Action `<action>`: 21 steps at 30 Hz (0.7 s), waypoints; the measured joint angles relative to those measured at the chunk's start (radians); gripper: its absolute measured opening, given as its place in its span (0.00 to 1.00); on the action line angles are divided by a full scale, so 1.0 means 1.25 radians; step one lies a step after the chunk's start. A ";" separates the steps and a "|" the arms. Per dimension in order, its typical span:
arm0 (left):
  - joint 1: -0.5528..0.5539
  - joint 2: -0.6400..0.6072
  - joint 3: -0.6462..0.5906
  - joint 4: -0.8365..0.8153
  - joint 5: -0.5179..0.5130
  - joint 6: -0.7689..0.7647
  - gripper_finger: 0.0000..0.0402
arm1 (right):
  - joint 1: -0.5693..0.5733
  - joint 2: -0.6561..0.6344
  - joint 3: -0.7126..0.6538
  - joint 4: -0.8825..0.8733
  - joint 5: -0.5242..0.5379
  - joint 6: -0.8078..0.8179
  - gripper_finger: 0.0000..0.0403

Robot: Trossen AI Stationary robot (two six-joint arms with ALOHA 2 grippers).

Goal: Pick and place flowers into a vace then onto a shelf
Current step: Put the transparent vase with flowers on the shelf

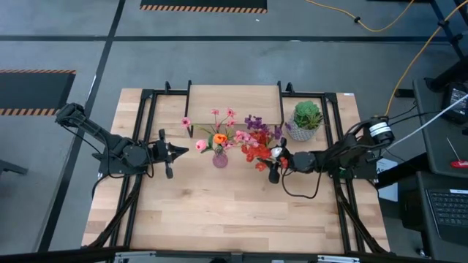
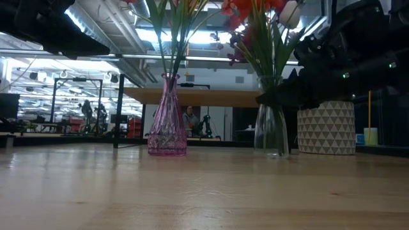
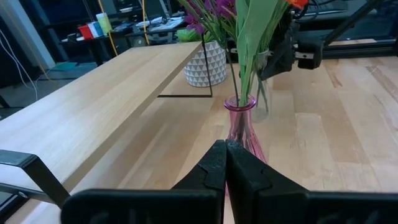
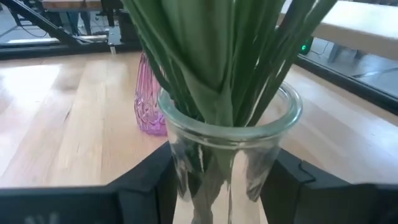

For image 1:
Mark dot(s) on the white artificial tulip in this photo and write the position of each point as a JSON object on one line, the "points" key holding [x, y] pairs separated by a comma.
{"points": [[276, 151]]}

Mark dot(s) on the black hazard-striped floor mat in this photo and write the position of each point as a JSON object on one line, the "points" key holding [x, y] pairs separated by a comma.
{"points": [[204, 3], [33, 91]]}

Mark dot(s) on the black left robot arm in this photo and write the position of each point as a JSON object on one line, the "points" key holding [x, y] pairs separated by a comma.
{"points": [[120, 149]]}

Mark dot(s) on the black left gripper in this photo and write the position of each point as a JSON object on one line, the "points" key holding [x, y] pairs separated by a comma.
{"points": [[162, 151]]}

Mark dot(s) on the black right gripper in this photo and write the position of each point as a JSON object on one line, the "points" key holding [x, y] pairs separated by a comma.
{"points": [[274, 177]]}

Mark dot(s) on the black stand leg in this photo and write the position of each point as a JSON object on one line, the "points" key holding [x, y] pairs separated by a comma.
{"points": [[449, 75]]}

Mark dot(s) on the black front table beam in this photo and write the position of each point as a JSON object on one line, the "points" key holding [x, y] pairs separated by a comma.
{"points": [[73, 255]]}

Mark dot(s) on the red artificial flower bunch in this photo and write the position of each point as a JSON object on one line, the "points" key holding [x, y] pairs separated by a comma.
{"points": [[256, 151]]}

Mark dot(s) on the black laptop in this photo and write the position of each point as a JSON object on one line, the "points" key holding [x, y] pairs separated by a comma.
{"points": [[449, 208]]}

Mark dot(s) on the wooden shelf with black legs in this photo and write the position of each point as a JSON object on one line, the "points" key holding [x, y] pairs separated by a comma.
{"points": [[234, 98]]}

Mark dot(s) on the black chair base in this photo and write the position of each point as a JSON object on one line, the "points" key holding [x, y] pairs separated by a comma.
{"points": [[11, 167]]}

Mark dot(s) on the dark grey side desk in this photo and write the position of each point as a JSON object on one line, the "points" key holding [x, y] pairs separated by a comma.
{"points": [[435, 153], [413, 219]]}

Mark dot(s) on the pink artificial flower bunch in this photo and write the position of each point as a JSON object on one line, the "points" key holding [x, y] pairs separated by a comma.
{"points": [[185, 122]]}

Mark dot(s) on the orange artificial tulip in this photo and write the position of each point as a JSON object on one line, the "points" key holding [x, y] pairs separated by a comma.
{"points": [[220, 139]]}

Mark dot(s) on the black device with screen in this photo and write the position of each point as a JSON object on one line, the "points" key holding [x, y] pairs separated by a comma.
{"points": [[457, 98]]}

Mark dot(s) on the pink ribbed glass vase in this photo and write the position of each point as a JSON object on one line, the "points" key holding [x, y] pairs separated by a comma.
{"points": [[220, 160]]}

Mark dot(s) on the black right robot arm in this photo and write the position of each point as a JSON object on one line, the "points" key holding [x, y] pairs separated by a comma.
{"points": [[347, 153]]}

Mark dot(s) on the succulent in triangle-patterned pot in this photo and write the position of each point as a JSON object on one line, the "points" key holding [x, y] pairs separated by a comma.
{"points": [[307, 115]]}

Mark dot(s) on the white paper sheet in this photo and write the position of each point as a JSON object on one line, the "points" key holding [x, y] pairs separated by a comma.
{"points": [[391, 193]]}

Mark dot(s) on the purple artificial flower bunch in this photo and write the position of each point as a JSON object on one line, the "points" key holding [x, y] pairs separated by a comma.
{"points": [[256, 123]]}

